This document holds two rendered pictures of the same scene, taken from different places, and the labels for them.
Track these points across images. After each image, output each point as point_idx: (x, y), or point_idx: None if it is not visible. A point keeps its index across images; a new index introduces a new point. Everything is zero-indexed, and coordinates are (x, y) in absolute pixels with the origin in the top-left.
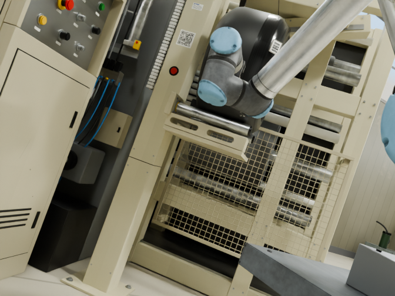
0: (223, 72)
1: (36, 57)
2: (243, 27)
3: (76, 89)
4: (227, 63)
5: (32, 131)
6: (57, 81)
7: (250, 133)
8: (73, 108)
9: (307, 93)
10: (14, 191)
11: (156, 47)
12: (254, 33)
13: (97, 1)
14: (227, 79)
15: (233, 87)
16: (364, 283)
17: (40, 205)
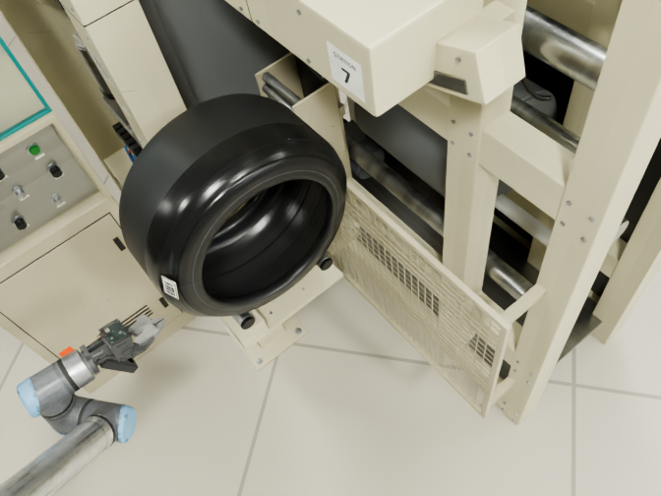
0: (49, 423)
1: (5, 278)
2: (132, 239)
3: (89, 234)
4: (45, 418)
5: (75, 293)
6: (54, 259)
7: (252, 324)
8: (107, 241)
9: (459, 139)
10: (108, 317)
11: (183, 74)
12: (143, 258)
13: (23, 153)
14: (58, 427)
15: (69, 431)
16: None
17: (158, 294)
